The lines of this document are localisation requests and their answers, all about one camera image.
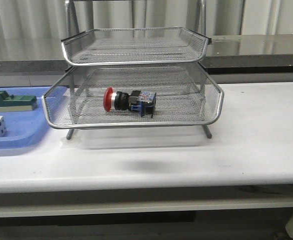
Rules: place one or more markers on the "silver mesh tray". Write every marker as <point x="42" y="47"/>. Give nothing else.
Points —
<point x="185" y="96"/>
<point x="129" y="46"/>

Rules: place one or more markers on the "red emergency stop button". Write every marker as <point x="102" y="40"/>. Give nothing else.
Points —
<point x="142" y="102"/>

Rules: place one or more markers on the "clear tape patch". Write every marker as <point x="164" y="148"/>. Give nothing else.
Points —
<point x="70" y="143"/>

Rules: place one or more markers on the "blue plastic tray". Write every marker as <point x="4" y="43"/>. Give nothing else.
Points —
<point x="24" y="128"/>

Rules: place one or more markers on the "green terminal block module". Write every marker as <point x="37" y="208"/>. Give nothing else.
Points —
<point x="16" y="103"/>

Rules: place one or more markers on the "dark back counter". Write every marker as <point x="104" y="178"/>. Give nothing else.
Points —
<point x="227" y="54"/>

